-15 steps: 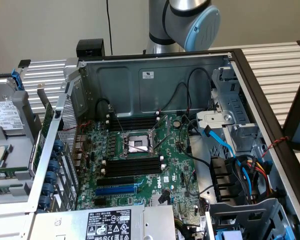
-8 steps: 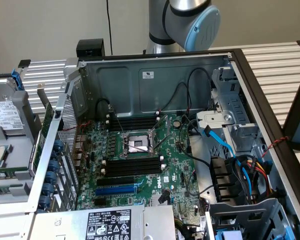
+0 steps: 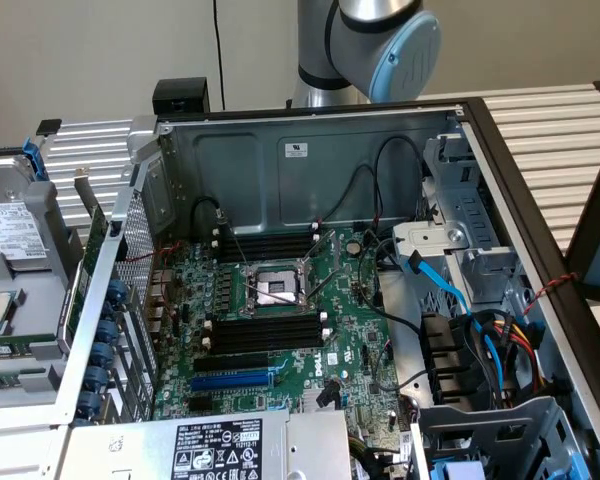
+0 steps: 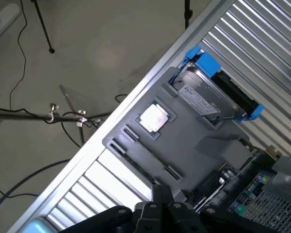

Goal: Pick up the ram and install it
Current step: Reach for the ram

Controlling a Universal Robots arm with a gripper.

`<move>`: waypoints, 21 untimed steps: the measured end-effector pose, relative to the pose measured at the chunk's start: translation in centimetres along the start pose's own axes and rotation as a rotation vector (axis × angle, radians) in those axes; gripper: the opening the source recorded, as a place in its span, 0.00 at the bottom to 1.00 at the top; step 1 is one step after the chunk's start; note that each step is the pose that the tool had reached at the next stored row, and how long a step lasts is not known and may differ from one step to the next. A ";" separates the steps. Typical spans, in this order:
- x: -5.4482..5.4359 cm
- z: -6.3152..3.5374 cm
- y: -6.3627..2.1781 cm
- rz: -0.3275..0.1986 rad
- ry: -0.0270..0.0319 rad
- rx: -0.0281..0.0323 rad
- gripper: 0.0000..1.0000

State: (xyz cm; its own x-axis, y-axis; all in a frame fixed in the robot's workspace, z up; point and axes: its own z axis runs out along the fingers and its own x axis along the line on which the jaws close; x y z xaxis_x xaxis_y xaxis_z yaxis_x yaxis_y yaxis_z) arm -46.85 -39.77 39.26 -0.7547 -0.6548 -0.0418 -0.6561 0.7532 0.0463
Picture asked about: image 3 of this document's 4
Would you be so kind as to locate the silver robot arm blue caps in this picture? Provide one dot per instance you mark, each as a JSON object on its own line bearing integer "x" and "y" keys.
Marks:
{"x": 320, "y": 50}

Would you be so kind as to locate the metal socket cover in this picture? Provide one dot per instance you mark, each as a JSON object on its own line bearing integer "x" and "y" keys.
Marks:
{"x": 338, "y": 250}

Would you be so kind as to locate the thin metal locking lever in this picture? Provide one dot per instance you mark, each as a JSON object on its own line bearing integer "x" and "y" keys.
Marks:
{"x": 275, "y": 296}
{"x": 240, "y": 247}
{"x": 327, "y": 285}

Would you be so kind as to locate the coin battery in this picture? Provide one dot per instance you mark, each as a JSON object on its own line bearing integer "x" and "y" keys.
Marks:
{"x": 353, "y": 247}

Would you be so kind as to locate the CPU socket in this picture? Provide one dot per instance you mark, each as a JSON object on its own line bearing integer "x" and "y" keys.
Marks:
{"x": 272, "y": 290}

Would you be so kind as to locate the open metal PC case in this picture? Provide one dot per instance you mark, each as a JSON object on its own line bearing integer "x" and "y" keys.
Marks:
{"x": 325, "y": 180}

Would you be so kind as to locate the green motherboard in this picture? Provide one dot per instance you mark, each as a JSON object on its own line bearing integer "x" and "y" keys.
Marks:
{"x": 350, "y": 310}

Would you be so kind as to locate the white case label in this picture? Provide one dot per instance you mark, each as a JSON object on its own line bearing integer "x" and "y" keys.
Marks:
{"x": 294, "y": 149}

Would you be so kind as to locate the long black expansion slot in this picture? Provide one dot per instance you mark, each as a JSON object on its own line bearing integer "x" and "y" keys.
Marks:
{"x": 230, "y": 362}

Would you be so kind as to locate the blue expansion slot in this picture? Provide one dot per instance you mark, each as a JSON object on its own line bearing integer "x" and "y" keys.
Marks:
{"x": 230, "y": 382}

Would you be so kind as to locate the silver chipset heatsink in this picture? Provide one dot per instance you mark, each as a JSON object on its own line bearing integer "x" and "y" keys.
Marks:
{"x": 310, "y": 400}

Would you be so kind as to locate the black fan shroud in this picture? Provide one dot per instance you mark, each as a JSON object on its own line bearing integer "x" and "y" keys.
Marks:
{"x": 445, "y": 350}

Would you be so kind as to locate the silver metal disk bay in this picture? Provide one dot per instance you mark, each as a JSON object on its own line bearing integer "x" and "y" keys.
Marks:
{"x": 480, "y": 270}

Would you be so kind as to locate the black box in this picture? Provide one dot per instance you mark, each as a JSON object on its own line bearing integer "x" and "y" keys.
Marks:
{"x": 175, "y": 97}

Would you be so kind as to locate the blue card retention clip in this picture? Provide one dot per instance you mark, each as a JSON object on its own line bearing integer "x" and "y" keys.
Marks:
{"x": 90, "y": 403}
{"x": 109, "y": 332}
{"x": 97, "y": 378}
{"x": 116, "y": 291}
{"x": 102, "y": 354}

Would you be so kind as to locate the short black expansion slot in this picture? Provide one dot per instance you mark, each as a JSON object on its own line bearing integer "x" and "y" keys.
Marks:
{"x": 202, "y": 404}

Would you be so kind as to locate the green graphics card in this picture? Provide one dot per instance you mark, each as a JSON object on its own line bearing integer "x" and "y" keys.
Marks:
{"x": 94, "y": 230}

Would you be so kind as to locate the grey parts rack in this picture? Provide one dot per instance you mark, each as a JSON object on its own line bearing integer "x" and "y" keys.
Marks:
{"x": 40, "y": 305}

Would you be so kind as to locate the silver power supply with label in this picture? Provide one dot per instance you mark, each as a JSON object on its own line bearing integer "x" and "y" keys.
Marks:
{"x": 130, "y": 450}

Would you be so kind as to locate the grey drive cage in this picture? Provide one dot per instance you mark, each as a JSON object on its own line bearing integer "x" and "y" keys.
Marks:
{"x": 505, "y": 425}

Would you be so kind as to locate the blue plastic block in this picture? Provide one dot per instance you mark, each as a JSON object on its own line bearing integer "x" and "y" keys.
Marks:
{"x": 457, "y": 470}

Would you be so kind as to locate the dark framed side panel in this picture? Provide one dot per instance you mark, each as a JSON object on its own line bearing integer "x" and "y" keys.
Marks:
{"x": 587, "y": 225}

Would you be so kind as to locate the hard disk with white label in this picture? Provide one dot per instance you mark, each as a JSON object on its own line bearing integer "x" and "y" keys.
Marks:
{"x": 10, "y": 225}

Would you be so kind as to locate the blue disk rail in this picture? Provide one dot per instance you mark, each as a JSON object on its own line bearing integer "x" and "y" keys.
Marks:
{"x": 34, "y": 160}

